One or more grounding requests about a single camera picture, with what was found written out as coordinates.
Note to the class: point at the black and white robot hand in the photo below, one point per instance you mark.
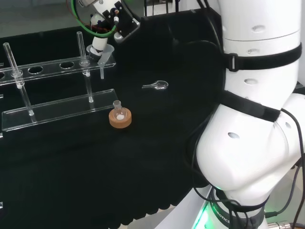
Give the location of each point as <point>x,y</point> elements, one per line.
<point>126,26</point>

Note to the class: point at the clear plastic funnel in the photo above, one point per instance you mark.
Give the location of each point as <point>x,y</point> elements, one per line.
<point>107,55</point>

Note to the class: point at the glass weighing funnel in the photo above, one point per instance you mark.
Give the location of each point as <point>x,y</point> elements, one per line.
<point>160,85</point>

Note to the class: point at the clear acrylic funnel stand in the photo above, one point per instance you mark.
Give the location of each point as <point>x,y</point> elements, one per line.
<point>59,112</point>

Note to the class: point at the small glass round-bottom flask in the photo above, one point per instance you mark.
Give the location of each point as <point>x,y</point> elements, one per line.
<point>118,114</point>

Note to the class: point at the black bench cloth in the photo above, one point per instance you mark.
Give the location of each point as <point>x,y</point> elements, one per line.
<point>95,167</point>

